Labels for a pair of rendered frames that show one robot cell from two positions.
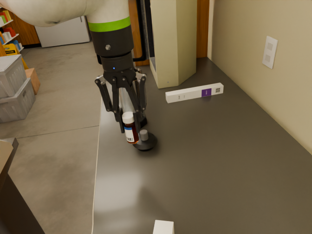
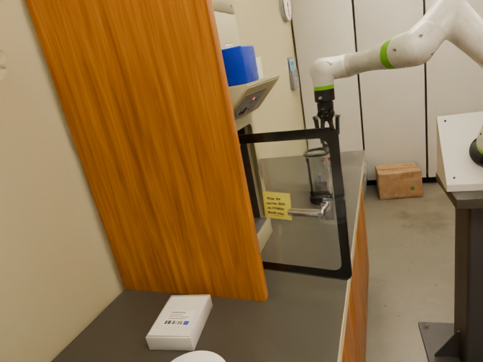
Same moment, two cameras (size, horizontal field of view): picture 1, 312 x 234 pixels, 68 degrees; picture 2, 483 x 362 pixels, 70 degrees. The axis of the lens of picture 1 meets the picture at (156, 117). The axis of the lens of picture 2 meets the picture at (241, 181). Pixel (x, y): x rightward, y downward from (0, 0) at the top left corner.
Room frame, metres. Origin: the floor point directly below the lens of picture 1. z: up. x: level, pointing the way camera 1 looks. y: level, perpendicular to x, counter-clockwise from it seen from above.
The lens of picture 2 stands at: (2.18, 0.50, 1.55)
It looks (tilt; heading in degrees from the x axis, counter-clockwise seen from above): 18 degrees down; 210
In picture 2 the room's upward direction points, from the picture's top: 11 degrees counter-clockwise
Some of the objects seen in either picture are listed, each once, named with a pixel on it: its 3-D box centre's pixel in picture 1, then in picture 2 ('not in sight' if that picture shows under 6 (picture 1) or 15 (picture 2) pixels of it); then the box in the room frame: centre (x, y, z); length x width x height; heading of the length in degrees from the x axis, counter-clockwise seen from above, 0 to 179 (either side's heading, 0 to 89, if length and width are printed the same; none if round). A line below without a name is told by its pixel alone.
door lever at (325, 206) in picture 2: not in sight; (308, 210); (1.46, 0.25, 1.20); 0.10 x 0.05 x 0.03; 88
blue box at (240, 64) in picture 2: not in sight; (233, 67); (1.35, 0.06, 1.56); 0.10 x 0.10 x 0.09; 6
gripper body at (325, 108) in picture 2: (119, 69); (325, 111); (0.55, 0.08, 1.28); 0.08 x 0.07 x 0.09; 82
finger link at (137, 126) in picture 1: (136, 120); not in sight; (0.55, 0.06, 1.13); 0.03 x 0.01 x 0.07; 172
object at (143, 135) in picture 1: (144, 139); not in sight; (0.66, 0.05, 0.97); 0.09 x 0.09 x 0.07
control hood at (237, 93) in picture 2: not in sight; (249, 98); (1.26, 0.05, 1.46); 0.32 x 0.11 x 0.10; 6
